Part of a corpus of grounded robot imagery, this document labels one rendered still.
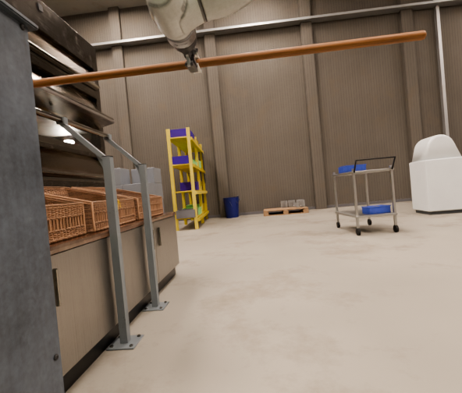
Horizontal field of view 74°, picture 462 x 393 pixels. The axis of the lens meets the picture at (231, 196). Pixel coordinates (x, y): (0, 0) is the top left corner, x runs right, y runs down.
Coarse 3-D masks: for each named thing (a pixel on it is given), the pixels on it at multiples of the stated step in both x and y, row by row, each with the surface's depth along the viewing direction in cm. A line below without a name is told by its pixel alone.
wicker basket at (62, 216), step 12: (48, 204) 121; (60, 204) 127; (72, 204) 136; (48, 216) 120; (60, 216) 127; (72, 216) 135; (84, 216) 145; (48, 228) 146; (60, 228) 127; (72, 228) 135; (84, 228) 145; (60, 240) 125
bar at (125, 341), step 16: (48, 112) 144; (64, 128) 155; (80, 128) 171; (112, 144) 203; (112, 160) 156; (112, 176) 154; (144, 176) 200; (112, 192) 153; (144, 192) 201; (112, 208) 153; (144, 208) 201; (112, 224) 153; (144, 224) 201; (112, 240) 153; (112, 256) 153; (160, 304) 206; (128, 320) 157; (128, 336) 155
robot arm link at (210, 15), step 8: (208, 0) 75; (216, 0) 75; (224, 0) 75; (232, 0) 75; (240, 0) 76; (248, 0) 77; (208, 8) 76; (216, 8) 76; (224, 8) 76; (232, 8) 77; (240, 8) 79; (208, 16) 78; (216, 16) 79; (224, 16) 80
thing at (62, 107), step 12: (36, 96) 181; (48, 96) 186; (60, 96) 192; (48, 108) 202; (60, 108) 207; (72, 108) 212; (84, 108) 219; (72, 120) 232; (84, 120) 240; (96, 120) 247; (108, 120) 256
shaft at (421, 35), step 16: (416, 32) 104; (288, 48) 107; (304, 48) 107; (320, 48) 107; (336, 48) 107; (352, 48) 107; (160, 64) 112; (176, 64) 111; (208, 64) 110; (224, 64) 111; (48, 80) 115; (64, 80) 115; (80, 80) 115
